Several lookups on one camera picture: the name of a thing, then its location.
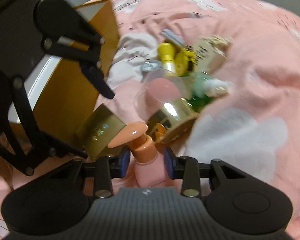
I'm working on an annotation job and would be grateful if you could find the pink pump lotion bottle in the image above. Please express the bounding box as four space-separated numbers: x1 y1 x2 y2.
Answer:
108 121 175 188

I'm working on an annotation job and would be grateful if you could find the olive gold square box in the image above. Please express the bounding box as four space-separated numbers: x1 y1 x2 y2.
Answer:
75 104 126 160

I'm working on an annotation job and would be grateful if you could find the clear jar with pink cream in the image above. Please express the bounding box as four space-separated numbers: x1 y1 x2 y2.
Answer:
134 69 187 121

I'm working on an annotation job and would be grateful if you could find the yellow capped small bottle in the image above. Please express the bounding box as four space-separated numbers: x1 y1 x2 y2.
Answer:
157 42 177 74

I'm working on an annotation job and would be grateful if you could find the white red mint tin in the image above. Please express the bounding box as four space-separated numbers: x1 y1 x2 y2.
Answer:
161 29 185 48

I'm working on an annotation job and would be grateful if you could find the orange cardboard storage box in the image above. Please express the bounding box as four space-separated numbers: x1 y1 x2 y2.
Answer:
7 0 121 153

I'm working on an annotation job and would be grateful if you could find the small grey lid jar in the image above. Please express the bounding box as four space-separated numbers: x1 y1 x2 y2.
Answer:
141 60 162 73

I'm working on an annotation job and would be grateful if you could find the green spray bottle white cap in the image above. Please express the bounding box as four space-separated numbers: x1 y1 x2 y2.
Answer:
184 72 232 113

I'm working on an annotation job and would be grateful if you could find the yellow toy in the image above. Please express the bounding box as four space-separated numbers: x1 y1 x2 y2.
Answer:
174 46 196 76

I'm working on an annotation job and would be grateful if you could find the pink patterned bed sheet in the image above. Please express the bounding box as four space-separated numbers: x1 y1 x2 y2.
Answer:
0 0 300 240

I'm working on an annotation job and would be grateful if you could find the beige printed paper box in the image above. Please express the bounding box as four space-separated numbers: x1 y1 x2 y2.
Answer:
192 35 232 74

